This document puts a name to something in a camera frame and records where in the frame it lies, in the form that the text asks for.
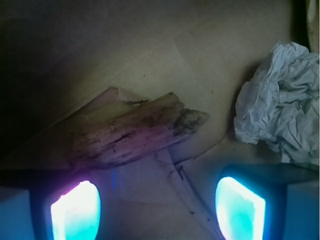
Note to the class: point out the crumpled white paper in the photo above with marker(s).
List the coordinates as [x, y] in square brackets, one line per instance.
[280, 105]

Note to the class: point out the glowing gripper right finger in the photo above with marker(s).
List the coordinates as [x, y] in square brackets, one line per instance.
[277, 201]

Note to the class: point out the brown wood chip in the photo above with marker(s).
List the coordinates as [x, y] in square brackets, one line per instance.
[150, 127]

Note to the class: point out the brown paper bag tray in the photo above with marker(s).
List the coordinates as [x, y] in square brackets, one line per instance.
[58, 55]

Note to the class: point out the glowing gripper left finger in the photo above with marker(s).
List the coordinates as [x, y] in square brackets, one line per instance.
[48, 205]

